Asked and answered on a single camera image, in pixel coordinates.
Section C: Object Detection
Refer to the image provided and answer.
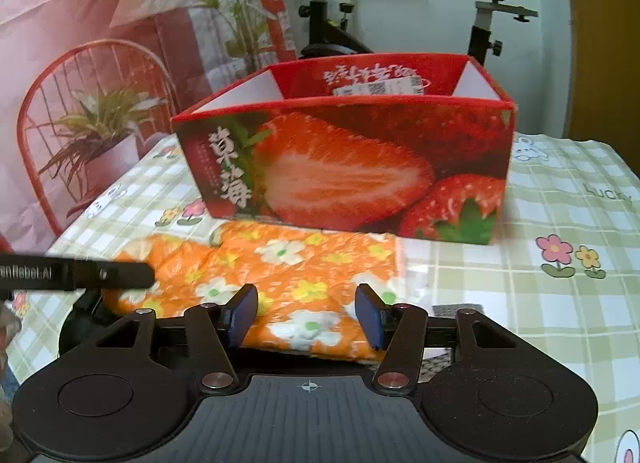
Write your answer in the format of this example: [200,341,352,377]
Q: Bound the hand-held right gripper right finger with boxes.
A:
[354,283,522,392]

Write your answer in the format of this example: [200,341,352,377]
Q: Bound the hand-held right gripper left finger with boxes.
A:
[95,284,260,392]

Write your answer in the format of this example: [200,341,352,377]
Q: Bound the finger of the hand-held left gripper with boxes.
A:
[67,259,155,294]

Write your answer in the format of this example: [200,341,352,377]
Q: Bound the orange floral cloth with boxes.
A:
[102,220,403,361]

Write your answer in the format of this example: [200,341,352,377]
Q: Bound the red strawberry print cardboard box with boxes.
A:
[171,53,515,247]

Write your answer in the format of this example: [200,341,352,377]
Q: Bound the checked cartoon print tablecloth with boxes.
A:
[10,132,640,463]

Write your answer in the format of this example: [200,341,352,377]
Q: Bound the printed curtain with plants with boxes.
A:
[0,0,301,255]

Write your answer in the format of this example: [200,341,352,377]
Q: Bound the black exercise bike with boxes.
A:
[272,0,539,66]

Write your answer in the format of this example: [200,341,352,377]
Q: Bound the wooden door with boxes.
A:
[564,0,640,144]

